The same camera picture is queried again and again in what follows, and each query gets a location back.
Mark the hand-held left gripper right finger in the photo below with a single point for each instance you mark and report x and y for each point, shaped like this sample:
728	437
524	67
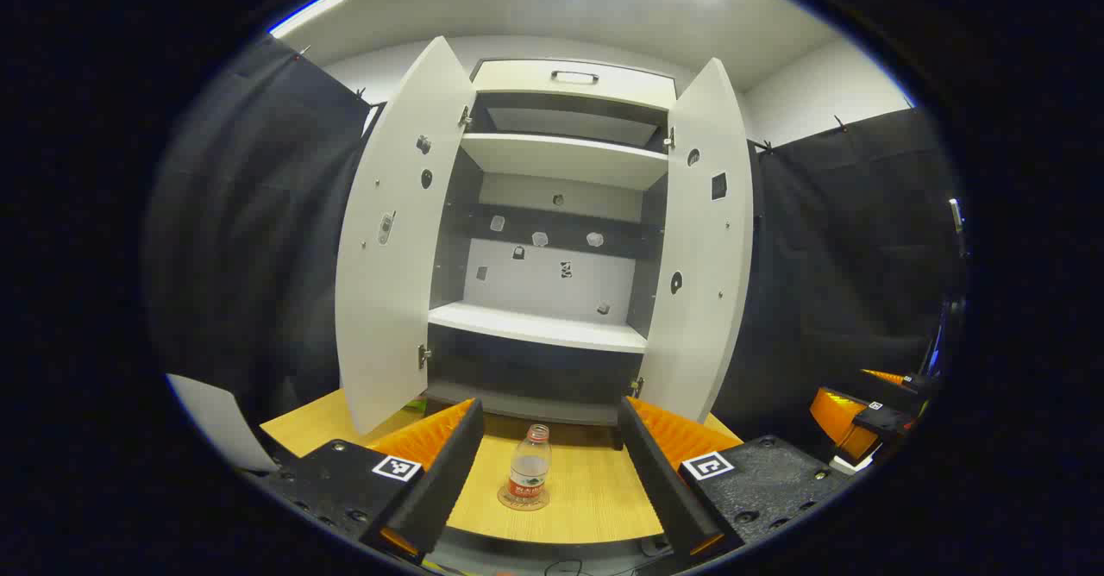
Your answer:
660	481

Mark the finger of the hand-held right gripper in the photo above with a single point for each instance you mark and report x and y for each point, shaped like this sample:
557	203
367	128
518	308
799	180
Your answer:
918	385
837	421

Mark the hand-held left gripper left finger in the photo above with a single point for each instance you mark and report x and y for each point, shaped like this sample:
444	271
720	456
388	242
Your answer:
448	472

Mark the clear plastic bottle red label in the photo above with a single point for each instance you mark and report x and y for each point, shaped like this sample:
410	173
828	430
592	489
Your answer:
528	472

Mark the black backdrop cloth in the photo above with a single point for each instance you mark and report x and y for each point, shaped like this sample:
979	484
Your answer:
828	283
259	214

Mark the white cabinet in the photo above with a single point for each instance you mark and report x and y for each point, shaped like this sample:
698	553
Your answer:
535	326

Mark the small white device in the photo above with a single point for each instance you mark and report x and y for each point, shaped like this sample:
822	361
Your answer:
955	214

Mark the white board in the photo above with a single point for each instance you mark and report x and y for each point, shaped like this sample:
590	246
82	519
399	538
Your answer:
220	421

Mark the ceiling light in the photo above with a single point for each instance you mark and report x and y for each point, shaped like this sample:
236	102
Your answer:
309	12

